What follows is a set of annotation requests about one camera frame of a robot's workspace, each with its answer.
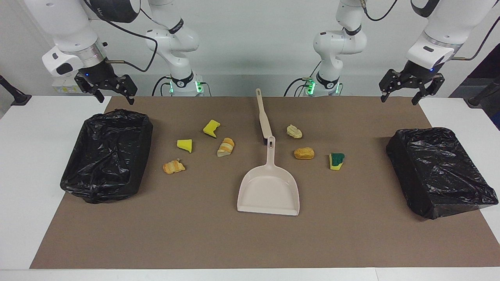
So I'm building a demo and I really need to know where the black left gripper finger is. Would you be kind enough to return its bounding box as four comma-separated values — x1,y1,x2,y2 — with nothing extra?
379,69,405,103
412,73,446,106

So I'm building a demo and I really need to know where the beige plastic dustpan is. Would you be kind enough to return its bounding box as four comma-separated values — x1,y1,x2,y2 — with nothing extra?
237,136,300,216

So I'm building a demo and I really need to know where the brown table mat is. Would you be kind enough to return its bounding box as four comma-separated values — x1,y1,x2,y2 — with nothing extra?
30,96,500,269

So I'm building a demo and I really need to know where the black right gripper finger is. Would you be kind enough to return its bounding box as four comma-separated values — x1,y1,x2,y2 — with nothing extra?
113,74,138,105
74,74,105,103

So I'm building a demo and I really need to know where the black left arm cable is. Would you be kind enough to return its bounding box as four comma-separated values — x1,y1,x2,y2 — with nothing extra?
361,0,500,62

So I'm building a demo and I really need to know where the beige handled black bristle brush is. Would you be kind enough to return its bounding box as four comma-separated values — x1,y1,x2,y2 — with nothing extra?
255,88,274,146

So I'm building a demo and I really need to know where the open bin with black bag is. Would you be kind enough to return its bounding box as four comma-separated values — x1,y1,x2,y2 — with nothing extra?
60,109,154,204

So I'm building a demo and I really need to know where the black right base cable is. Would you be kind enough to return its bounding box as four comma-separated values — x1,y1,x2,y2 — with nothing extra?
152,75,173,97

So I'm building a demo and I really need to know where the black camera stand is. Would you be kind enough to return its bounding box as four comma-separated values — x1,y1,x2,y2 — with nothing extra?
0,75,32,106
464,76,500,108

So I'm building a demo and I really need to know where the striped orange cream croissant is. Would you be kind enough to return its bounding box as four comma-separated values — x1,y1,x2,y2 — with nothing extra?
217,137,235,158

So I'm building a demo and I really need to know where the black left base cable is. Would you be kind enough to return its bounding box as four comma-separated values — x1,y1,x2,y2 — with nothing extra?
284,62,323,97

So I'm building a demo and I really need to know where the bin wrapped in black bag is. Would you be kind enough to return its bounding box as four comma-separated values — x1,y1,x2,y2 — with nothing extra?
386,127,499,220

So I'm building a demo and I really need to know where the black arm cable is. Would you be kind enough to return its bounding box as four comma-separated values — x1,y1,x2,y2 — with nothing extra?
82,0,159,73
361,0,500,62

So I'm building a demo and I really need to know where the notched yellow sponge piece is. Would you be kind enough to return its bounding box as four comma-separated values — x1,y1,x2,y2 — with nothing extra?
203,119,221,139

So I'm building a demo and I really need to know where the black base cable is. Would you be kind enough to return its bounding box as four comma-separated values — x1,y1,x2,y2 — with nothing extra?
152,75,173,97
284,62,323,97

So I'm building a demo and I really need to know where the white wall socket box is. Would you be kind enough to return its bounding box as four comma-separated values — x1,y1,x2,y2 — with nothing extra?
52,75,93,94

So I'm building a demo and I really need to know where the green and yellow sponge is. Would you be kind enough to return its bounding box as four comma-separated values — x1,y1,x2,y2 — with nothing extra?
329,153,345,171

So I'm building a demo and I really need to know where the orange croissant with broken end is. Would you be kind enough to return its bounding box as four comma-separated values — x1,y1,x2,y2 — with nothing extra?
162,158,186,174

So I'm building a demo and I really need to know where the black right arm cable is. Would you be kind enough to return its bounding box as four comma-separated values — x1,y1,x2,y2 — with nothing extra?
82,0,159,73

